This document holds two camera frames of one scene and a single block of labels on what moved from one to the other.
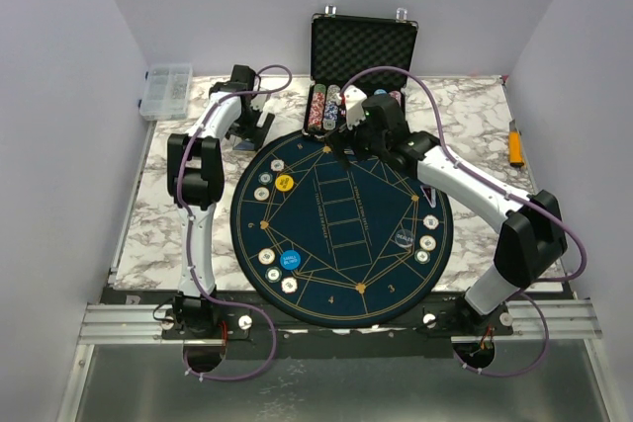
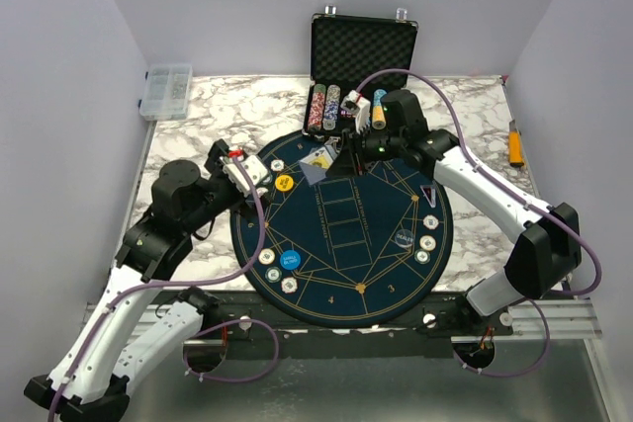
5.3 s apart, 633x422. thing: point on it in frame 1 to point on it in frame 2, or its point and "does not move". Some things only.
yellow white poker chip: (427, 242) does not move
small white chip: (430, 221) does not move
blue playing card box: (244, 145) to (317, 162)
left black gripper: (253, 133) to (243, 206)
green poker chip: (422, 257) does not move
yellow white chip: (266, 256) does not move
